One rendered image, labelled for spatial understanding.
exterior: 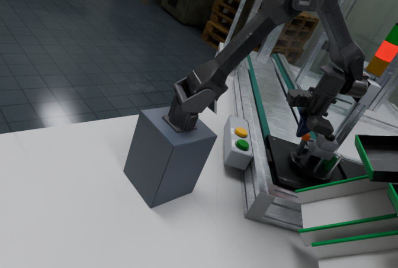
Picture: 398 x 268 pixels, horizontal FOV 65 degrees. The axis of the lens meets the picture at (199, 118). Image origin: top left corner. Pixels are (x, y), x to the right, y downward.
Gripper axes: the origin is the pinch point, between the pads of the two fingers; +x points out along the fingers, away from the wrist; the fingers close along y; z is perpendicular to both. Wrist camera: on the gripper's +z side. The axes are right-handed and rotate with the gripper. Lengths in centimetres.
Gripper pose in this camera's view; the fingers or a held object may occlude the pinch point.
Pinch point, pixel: (303, 126)
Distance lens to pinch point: 93.5
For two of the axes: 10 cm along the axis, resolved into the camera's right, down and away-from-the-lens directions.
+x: -3.4, 8.1, 4.9
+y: -0.5, 5.0, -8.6
